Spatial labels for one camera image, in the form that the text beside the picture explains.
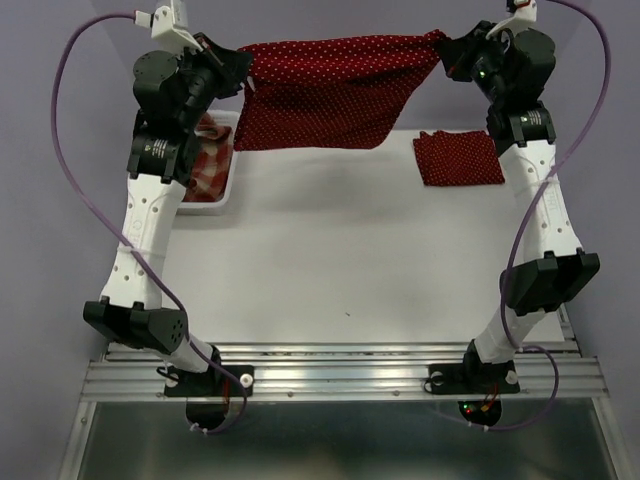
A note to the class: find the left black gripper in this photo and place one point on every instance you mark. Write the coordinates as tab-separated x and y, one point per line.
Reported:
231	66

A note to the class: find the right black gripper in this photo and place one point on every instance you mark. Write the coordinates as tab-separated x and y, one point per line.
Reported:
459	52

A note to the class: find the red polka dot skirt pile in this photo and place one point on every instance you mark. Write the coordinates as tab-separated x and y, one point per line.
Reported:
342	93

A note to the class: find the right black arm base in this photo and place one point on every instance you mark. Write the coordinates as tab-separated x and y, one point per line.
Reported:
456	379

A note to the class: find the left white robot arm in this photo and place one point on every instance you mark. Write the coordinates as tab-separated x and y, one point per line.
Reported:
129	310

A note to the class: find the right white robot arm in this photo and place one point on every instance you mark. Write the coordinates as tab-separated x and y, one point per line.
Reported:
548	265

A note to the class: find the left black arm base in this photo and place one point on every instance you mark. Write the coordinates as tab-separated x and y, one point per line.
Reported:
210	384

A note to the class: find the white plastic basket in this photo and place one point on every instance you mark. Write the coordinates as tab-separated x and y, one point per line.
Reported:
228	118

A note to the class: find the red plaid skirt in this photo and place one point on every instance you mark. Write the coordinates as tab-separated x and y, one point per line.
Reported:
210	173

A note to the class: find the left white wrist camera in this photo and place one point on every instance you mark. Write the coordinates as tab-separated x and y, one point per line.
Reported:
169	27

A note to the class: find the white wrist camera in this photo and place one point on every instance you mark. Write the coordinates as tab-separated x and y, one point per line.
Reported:
522	14
169	27

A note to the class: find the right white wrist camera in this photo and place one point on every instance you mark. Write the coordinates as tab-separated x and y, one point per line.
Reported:
522	14

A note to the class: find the aluminium rail frame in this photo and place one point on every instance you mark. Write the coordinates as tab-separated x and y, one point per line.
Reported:
329	377

